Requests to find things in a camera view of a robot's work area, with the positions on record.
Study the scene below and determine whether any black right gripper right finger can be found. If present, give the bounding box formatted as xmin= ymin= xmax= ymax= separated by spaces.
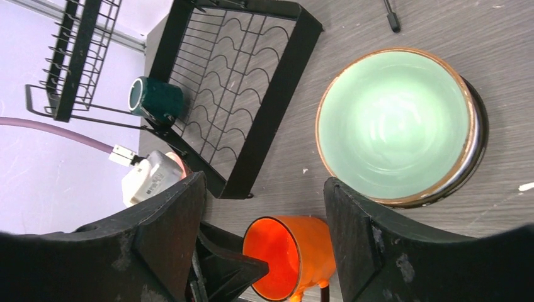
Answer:
xmin=324 ymin=177 xmax=533 ymax=301

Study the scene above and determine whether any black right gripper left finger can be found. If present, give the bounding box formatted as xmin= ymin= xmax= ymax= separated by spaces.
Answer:
xmin=1 ymin=172 xmax=206 ymax=301

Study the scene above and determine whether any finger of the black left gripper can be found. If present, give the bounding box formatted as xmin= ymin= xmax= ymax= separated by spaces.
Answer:
xmin=190 ymin=223 xmax=269 ymax=301

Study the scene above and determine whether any orange mug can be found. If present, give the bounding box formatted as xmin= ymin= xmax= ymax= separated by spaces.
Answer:
xmin=242 ymin=216 xmax=336 ymax=301

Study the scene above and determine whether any dark green mug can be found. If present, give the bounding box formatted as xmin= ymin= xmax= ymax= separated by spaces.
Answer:
xmin=127 ymin=76 xmax=184 ymax=126

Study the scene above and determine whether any pink round plate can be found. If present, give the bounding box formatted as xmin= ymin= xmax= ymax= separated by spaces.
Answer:
xmin=166 ymin=152 xmax=190 ymax=180

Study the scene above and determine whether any light green bowl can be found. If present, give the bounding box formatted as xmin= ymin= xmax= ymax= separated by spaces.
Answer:
xmin=315 ymin=47 xmax=477 ymax=201

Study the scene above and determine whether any brown striped bowl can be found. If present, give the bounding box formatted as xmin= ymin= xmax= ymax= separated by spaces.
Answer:
xmin=372 ymin=77 xmax=489 ymax=208

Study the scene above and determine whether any black mini tripod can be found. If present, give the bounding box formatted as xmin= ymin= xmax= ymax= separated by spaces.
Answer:
xmin=383 ymin=0 xmax=401 ymax=33

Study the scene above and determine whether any black wire dish rack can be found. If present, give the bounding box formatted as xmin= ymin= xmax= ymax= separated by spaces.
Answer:
xmin=38 ymin=1 xmax=323 ymax=199

